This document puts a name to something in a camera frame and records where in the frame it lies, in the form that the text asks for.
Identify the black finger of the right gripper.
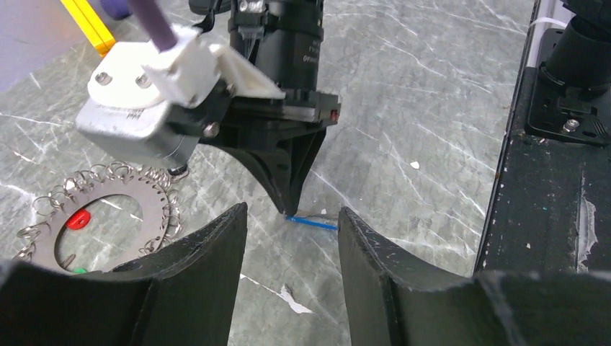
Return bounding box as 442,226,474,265
286,130,326,216
217,138,292,216

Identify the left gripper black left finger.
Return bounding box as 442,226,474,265
1,203,248,345

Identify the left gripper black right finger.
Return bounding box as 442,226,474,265
338,207,610,345

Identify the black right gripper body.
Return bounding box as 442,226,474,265
171,88,341,148

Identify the key with blue tag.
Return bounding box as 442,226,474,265
285,211,339,231

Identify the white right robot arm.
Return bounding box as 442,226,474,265
169,1,341,216

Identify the metal disc with keyrings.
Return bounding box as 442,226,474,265
1,161,189,274

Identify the green key tag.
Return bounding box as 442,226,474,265
72,267,88,275

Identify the red key tag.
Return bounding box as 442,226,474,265
65,208,92,231

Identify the purple cylinder toy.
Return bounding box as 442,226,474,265
99,0,132,21

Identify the yellow toy block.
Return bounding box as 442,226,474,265
61,0,115,58

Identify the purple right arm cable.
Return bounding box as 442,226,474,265
128,0,179,53

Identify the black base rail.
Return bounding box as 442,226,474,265
475,1,610,272

